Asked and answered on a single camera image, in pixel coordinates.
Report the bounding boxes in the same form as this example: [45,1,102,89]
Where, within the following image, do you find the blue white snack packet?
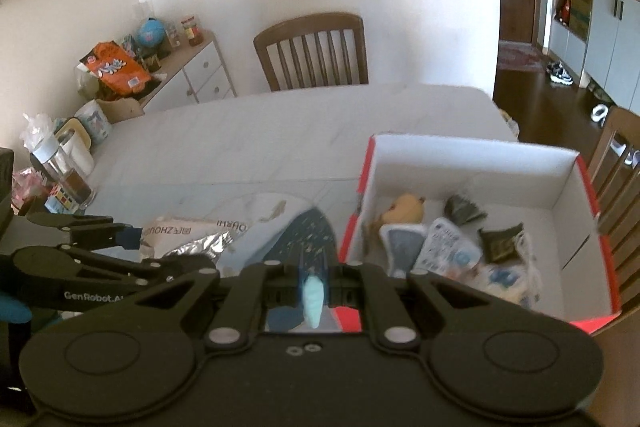
[413,218,483,280]

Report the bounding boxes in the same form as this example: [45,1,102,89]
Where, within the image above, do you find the orange snack bag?
[80,41,152,96]

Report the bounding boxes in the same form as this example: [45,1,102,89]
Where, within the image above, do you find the black snack packet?
[478,223,524,265]

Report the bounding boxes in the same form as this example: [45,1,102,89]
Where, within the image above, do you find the red white cardboard box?
[338,134,622,334]

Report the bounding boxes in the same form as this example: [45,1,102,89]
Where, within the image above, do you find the wooden chair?
[588,106,639,314]
[254,12,369,92]

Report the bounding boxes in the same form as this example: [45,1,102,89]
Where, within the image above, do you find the white canister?
[75,100,112,146]

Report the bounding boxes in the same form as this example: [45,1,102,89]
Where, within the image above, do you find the white yellow blue packet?
[473,261,542,309]

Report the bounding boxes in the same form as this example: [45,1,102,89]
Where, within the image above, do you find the dark green triangular packet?
[444,194,487,227]

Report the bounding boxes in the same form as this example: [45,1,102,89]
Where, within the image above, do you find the far wooden chair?
[254,12,369,92]

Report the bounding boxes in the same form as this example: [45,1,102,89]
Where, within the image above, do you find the blue globe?
[136,18,166,49]

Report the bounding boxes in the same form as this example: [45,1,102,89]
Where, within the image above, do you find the light blue small object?
[302,274,326,329]

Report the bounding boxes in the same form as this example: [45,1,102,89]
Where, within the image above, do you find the red lid jar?
[181,15,204,46]

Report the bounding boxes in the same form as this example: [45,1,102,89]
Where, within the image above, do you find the white drawer sideboard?
[140,30,236,114]

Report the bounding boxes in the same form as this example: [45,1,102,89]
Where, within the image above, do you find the silver foil bag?
[140,217,250,260]

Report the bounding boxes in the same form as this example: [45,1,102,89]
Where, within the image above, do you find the right side wooden chair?
[588,106,639,314]

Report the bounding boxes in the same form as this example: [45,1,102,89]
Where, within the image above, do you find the yellow plush toy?
[378,193,425,225]

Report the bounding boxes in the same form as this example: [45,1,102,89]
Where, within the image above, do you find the sneakers on floor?
[546,62,574,86]

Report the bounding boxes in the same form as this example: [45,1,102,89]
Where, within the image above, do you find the glass tea bottle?
[32,134,94,210]

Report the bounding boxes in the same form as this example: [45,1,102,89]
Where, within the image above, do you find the white slippers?
[590,104,610,127]

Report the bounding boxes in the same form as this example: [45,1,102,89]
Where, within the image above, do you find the white grey snack packet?
[378,223,427,277]

